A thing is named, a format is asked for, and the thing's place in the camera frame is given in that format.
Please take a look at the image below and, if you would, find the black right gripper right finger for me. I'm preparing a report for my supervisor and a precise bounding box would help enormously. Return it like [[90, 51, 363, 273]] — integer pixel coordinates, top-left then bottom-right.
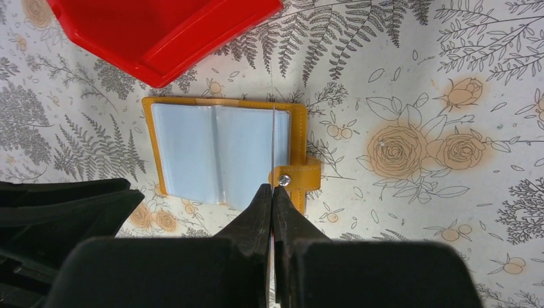
[[271, 187, 482, 307]]

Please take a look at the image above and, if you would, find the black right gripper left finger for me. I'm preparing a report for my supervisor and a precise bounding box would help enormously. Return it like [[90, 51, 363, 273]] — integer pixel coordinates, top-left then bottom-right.
[[46, 184, 272, 307]]

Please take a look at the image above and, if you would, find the red plastic bin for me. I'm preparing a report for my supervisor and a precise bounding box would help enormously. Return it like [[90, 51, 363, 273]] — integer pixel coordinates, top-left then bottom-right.
[[48, 0, 284, 88]]

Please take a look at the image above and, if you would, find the floral table mat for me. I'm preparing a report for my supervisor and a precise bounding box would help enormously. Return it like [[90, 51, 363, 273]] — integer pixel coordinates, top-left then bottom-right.
[[1, 1, 543, 307]]

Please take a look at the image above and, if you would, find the yellow leather card holder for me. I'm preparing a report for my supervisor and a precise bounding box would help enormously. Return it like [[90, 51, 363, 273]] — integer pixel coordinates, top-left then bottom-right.
[[142, 97, 321, 212]]

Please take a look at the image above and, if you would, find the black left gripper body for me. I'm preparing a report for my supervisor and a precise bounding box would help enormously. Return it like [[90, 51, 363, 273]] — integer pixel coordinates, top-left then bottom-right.
[[1, 178, 144, 307]]

